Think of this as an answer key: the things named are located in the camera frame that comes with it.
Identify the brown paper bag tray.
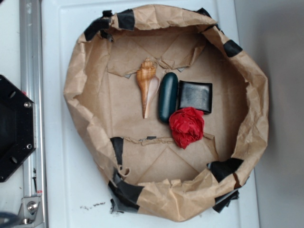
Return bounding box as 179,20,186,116
64,5,269,222

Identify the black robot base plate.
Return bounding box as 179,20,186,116
0,75,35,183

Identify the silver corner bracket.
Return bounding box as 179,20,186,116
14,196,43,228

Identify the black square leather pouch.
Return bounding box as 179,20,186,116
178,81,212,114

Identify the aluminium extrusion rail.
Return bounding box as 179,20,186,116
19,0,48,228

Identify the dark green oval case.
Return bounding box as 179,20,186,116
158,72,178,124

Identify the orange spiral conch shell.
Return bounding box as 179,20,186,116
136,57,160,119

